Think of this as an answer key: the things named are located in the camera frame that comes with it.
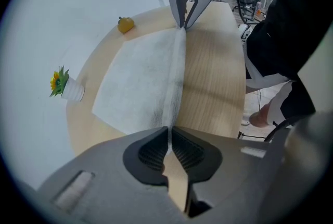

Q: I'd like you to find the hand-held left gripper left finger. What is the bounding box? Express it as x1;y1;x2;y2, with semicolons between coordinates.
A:
38;126;188;224

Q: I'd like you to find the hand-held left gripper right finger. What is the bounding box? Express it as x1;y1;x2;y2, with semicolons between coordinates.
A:
171;126;287;224

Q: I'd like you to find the white towel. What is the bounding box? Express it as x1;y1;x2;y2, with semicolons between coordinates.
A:
91;27;188;136

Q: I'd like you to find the person's leg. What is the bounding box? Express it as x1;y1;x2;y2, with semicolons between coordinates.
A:
249;103;273;129

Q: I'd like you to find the yellow toy bell pepper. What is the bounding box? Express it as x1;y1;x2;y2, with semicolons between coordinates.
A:
117;16;135;34

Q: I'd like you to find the sunflower in white ribbed pot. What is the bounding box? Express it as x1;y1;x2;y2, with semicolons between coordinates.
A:
49;66;86;102

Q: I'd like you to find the person's black top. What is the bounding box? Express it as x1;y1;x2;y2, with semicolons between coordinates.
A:
245;0;333;120

